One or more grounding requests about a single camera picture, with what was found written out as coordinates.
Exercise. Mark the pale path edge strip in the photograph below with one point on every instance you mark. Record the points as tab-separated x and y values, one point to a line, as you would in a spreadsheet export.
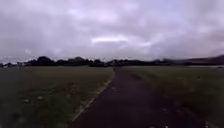
93	98

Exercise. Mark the green grass field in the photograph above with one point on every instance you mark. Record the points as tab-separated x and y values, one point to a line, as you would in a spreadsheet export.
43	93
186	83

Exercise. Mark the row of dark trees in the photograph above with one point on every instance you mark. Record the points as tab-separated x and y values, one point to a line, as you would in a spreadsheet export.
76	61

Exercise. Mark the dark asphalt path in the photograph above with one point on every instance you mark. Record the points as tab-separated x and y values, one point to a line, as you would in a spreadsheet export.
130	103

